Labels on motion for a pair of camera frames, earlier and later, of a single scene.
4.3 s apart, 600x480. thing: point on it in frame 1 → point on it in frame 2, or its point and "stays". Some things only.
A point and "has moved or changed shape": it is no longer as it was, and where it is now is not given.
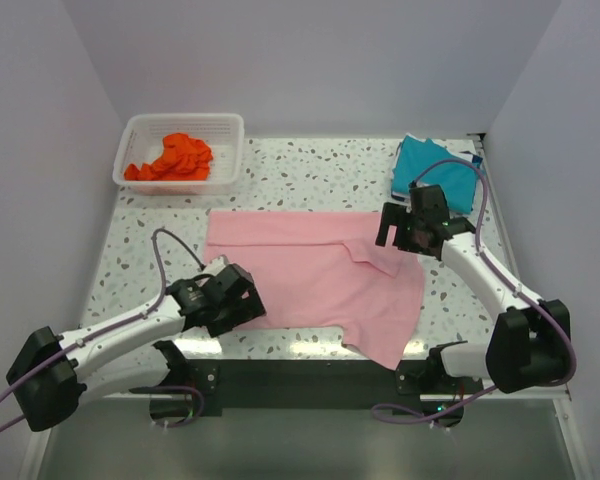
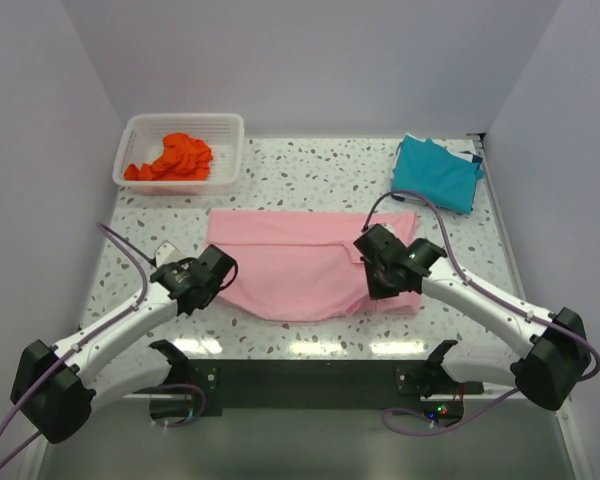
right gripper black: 396,214 → 376,291
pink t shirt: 324,269 has moved or changed shape
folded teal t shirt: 457,179 stays
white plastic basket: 175,154 stays
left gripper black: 248,307 → 215,291
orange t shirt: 182,158 stays
